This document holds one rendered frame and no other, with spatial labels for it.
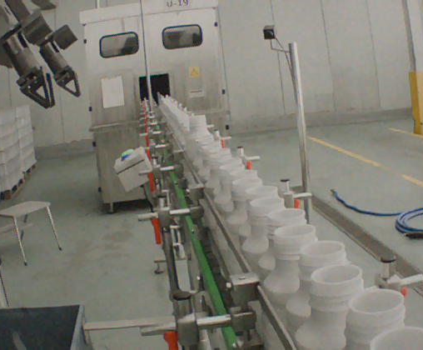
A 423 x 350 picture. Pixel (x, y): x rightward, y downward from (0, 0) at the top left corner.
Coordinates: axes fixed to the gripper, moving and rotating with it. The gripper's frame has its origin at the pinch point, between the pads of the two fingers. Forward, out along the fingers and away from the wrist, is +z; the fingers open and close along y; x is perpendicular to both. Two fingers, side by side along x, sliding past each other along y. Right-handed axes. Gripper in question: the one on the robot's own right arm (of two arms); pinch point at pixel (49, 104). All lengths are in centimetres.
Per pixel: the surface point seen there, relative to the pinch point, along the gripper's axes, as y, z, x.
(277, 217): -75, 27, -25
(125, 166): 10.7, 23.2, -5.8
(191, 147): -3.2, 26.6, -21.6
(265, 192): -67, 26, -26
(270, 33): 92, 18, -72
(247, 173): -52, 27, -26
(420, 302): 120, 183, -79
